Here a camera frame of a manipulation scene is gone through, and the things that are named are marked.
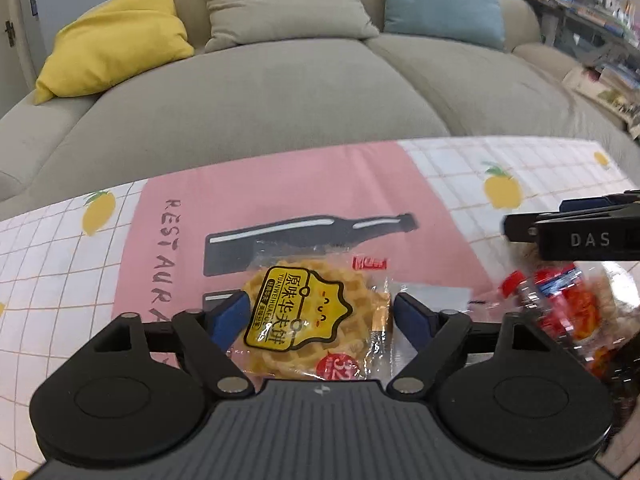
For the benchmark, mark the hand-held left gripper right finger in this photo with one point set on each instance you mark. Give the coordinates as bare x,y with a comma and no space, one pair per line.
413,320

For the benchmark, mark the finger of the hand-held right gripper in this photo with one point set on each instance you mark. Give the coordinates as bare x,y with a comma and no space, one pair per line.
590,204
525,225

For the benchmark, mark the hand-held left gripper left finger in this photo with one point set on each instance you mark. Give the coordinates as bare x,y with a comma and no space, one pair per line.
229,316

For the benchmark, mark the clear snack packet red contents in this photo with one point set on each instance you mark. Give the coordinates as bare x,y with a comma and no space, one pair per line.
565,305

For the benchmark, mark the waffle snack packet yellow label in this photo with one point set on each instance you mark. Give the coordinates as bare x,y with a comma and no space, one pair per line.
300,310

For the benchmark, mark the pile of magazines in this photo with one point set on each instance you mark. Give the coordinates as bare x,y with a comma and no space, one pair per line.
607,92

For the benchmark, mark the pink and white printed tablecloth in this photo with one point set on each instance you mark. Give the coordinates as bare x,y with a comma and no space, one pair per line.
350,185

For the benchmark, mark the cluttered shelf with books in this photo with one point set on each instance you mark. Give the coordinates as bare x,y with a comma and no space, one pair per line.
590,15

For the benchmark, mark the beige sofa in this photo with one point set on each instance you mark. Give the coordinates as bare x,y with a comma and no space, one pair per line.
275,90

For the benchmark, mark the light blue pillow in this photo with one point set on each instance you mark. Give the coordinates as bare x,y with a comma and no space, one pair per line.
440,0

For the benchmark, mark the yellow pillow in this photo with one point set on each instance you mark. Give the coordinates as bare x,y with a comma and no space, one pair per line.
110,45

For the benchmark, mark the beige pillow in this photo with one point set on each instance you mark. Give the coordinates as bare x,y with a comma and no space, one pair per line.
285,0

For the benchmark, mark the white door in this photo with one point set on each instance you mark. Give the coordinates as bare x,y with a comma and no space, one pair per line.
20,65

